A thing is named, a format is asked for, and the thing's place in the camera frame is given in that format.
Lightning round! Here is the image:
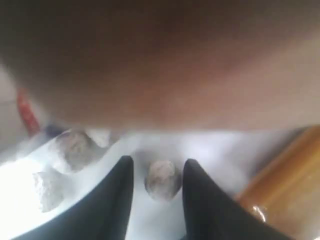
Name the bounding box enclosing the white blue milk carton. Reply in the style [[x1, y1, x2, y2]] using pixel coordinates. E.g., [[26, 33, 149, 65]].
[[0, 66, 62, 153]]

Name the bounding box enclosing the spaghetti package dark blue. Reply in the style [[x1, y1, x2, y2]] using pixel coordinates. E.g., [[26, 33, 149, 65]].
[[237, 126, 320, 240]]

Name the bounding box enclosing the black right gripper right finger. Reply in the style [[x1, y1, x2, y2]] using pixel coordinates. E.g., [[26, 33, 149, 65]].
[[182, 159, 288, 240]]

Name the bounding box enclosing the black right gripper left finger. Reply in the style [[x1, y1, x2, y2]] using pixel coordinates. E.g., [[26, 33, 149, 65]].
[[19, 155, 134, 240]]

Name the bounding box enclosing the brown orange snack pouch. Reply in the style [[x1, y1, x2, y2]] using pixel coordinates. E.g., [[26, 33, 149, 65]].
[[0, 0, 320, 131]]

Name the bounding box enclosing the white candy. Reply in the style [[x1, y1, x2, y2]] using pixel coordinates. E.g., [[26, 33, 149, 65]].
[[32, 171, 65, 213], [50, 130, 96, 175], [144, 160, 182, 202]]

